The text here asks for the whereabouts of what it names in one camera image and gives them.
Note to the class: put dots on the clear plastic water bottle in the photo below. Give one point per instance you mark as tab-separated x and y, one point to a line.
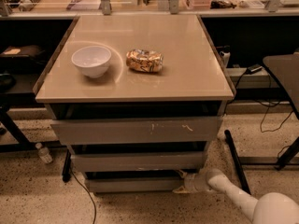
44	153

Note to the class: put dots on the grey drawer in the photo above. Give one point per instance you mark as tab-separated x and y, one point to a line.
129	131
139	161
143	184

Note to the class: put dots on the white bowl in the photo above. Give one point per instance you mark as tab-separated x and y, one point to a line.
92	61

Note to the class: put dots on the grey drawer cabinet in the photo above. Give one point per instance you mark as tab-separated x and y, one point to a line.
137	99

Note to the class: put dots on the black desk leg right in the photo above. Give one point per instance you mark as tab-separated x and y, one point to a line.
238	166

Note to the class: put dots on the grey top drawer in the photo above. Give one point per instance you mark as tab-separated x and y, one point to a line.
129	131

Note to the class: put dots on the grey bottom drawer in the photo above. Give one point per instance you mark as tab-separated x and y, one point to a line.
143	184

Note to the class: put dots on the black desk leg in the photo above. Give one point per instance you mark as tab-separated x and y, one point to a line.
66	169
238	166

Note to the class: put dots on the dark round table top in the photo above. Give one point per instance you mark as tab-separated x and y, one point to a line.
285	71

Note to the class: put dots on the grey middle drawer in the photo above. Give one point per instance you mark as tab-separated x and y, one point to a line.
139	161

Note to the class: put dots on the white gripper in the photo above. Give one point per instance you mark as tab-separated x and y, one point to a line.
189	182

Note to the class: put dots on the crushed gold soda can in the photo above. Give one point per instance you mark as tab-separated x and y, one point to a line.
147	61

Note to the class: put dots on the black power adapter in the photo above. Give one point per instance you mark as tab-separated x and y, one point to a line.
253	69

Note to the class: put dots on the black desk leg left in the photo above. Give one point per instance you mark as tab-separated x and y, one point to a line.
66	169

